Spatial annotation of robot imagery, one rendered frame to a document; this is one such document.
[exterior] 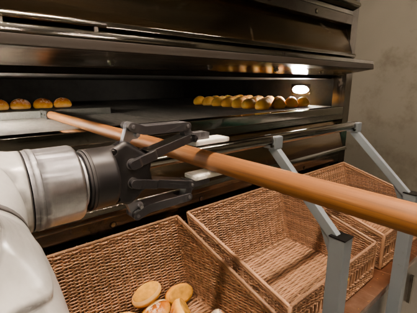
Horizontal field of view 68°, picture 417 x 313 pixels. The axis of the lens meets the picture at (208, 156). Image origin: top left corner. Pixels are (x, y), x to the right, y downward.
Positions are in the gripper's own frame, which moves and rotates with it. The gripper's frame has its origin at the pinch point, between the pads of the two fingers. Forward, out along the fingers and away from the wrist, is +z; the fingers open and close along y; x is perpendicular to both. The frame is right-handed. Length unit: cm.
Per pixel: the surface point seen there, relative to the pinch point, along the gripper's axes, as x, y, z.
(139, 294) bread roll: -41, 52, 6
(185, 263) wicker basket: -44, 51, 27
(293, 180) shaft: 16.7, -0.2, -0.8
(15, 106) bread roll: -153, 0, -3
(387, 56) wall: -114, -42, 360
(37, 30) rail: -38.4, -22.3, -14.2
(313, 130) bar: -16, 3, 56
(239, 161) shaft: 7.3, -0.6, -0.5
